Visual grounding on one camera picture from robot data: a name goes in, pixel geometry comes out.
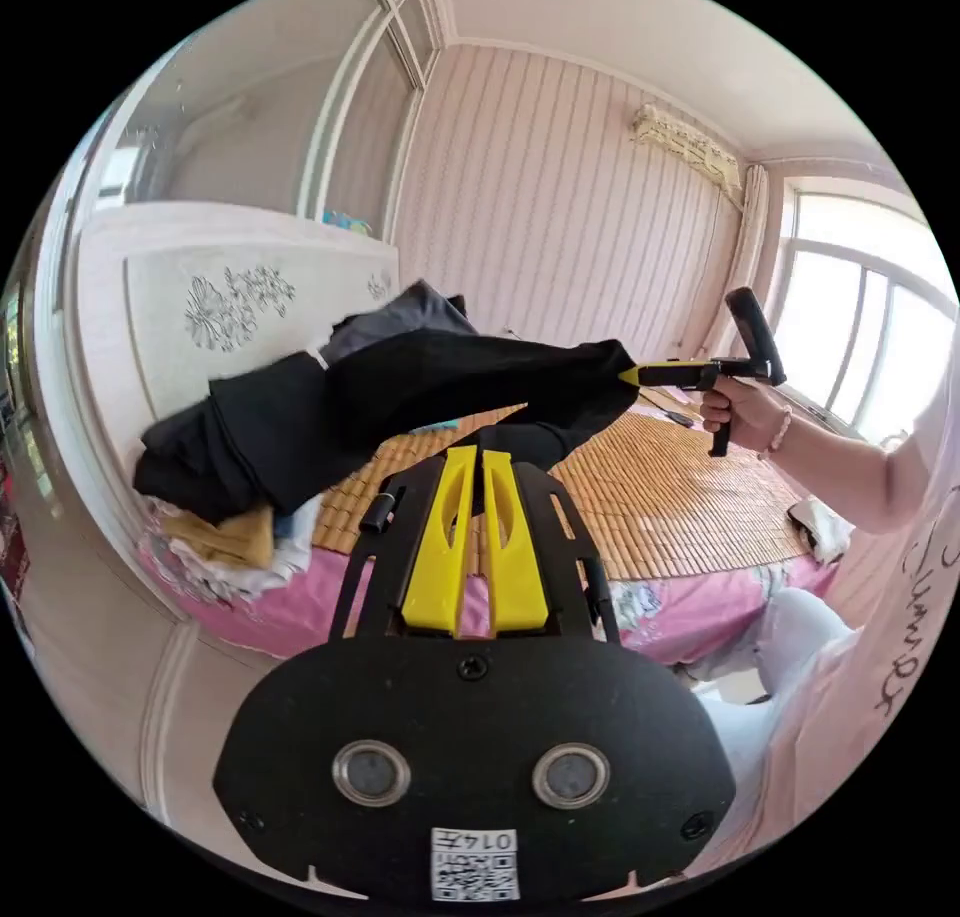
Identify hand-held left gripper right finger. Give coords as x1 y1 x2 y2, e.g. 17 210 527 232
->
482 448 557 639

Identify black pants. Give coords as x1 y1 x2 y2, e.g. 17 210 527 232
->
133 279 648 530

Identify window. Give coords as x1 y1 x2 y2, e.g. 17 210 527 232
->
770 187 960 442

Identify white cloth bundle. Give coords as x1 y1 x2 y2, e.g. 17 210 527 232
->
785 499 856 564

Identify white air conditioner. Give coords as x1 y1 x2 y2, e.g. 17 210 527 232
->
628 102 745 188

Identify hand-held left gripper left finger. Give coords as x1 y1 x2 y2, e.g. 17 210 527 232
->
400 444 478 639

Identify white wardrobe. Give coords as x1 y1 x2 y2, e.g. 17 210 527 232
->
93 0 445 222

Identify person's body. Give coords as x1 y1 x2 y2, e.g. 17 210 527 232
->
674 376 960 885

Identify person's right forearm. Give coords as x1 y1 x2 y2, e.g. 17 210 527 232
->
757 405 940 537

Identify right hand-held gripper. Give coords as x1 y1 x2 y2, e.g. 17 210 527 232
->
618 356 760 459

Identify pile of clothes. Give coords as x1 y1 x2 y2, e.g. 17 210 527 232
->
146 481 325 605

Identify pale curtain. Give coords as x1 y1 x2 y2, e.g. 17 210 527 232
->
737 163 772 300

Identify bed with woven mat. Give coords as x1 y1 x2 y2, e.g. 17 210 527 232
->
71 202 858 672

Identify person's right hand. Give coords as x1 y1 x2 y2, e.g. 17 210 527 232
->
698 382 790 459

